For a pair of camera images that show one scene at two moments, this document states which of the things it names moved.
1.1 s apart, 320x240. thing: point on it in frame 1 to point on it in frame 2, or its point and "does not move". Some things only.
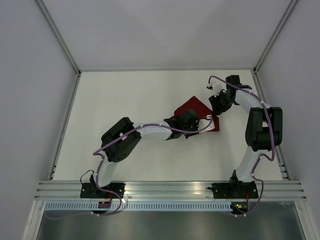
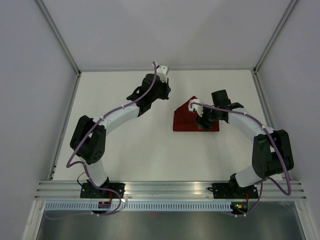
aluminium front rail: x=166 y=190 does not move
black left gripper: x=196 y=124 to x=167 y=90
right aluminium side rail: x=281 y=162 does not move
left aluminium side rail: x=64 y=125 does not move
